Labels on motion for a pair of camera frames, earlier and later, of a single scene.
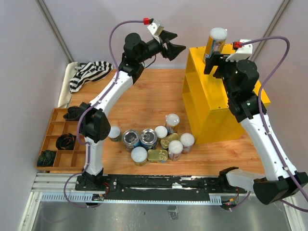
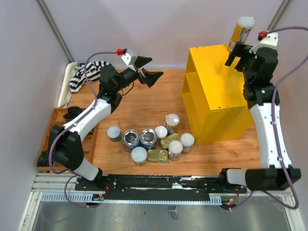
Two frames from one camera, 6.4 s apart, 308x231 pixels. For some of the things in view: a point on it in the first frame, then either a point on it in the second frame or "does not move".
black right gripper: [217, 59] to [240, 50]
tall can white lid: [172, 122] does not move
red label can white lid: [186, 140] does not move
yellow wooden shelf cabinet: [207, 96] does not move
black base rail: [159, 186] does not move
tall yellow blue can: [216, 42] to [242, 30]
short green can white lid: [114, 134] does not move
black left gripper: [173, 50] to [150, 77]
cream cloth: [66, 94] does not move
